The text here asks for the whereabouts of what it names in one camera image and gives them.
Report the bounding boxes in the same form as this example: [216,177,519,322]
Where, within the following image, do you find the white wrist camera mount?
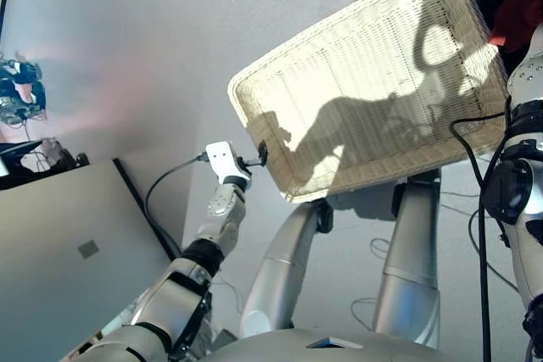
[205,140,252,186]

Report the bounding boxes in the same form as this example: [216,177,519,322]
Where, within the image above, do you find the red garment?
[486,0,543,54]

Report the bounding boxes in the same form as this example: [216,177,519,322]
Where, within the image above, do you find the black equipment cluster with cables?
[0,51,48,126]

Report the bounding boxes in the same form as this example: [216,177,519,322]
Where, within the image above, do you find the silver robot leg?
[238,198,335,340]
[372,169,443,348]

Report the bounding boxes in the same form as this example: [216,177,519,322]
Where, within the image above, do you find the thin pale cable loop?
[369,237,394,259]
[350,297,378,331]

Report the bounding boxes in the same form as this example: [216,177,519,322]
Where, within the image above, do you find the grey panel with square sticker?
[0,158,177,362]

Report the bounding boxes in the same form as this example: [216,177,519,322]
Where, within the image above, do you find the silver robot torso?
[203,327,462,362]

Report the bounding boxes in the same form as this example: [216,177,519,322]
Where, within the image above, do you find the black desk equipment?
[0,136,91,192]

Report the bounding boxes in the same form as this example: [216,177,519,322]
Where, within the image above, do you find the pale woven basket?
[227,0,510,205]

